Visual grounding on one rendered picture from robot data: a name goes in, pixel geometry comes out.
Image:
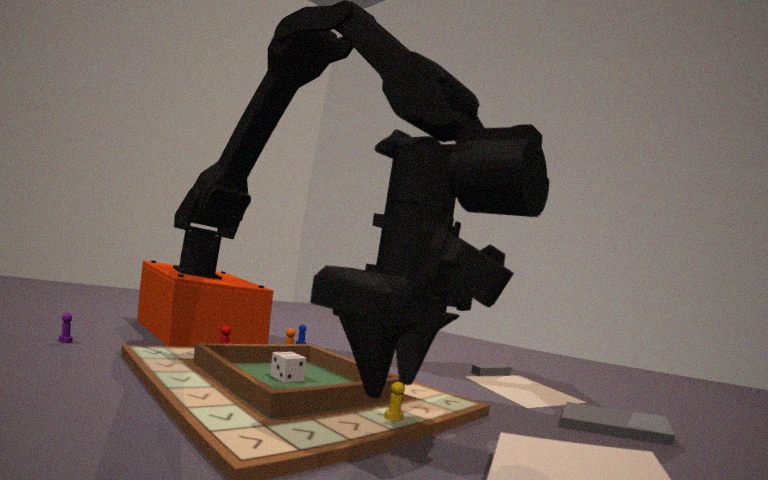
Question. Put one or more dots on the blue pawn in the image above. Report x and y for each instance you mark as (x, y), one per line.
(301, 335)

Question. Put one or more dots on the red game pawn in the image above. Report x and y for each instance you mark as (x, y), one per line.
(226, 330)

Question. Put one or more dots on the purple pawn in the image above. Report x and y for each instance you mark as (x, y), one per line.
(65, 337)

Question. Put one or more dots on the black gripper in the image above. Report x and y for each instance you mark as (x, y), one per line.
(390, 306)

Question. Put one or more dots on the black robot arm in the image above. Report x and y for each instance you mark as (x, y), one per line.
(489, 170)

